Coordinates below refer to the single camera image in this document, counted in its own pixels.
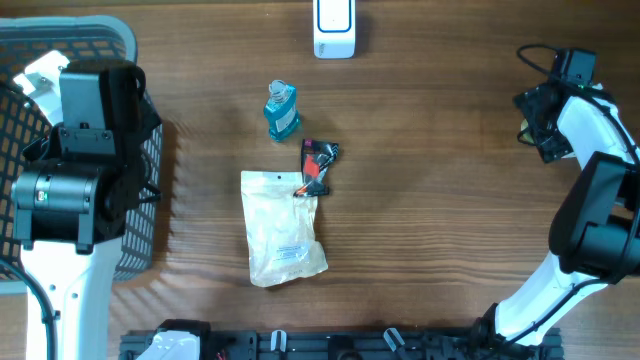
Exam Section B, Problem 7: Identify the black red packaged item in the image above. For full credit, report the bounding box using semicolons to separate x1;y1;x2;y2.
294;138;339;197

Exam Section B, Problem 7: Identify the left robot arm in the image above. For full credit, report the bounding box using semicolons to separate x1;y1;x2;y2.
11;59;161;359

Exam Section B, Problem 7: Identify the blue mouthwash bottle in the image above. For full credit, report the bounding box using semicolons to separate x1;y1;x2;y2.
264;80;300;142

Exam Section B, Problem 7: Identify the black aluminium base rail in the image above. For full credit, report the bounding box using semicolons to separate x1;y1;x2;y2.
118;319;566;360

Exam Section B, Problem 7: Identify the green lid jar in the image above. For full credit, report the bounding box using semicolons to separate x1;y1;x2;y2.
517;119;535;146

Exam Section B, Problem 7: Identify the grey plastic shopping basket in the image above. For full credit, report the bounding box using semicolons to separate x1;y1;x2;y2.
1;15;163;282

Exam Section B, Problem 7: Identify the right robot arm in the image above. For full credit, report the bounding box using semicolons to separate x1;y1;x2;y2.
465;46;639;359

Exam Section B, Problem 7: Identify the white barcode scanner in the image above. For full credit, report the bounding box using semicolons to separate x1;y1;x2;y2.
312;0;356;59

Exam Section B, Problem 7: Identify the beige plastic pouch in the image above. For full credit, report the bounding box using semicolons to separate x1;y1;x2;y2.
241;171;328;288

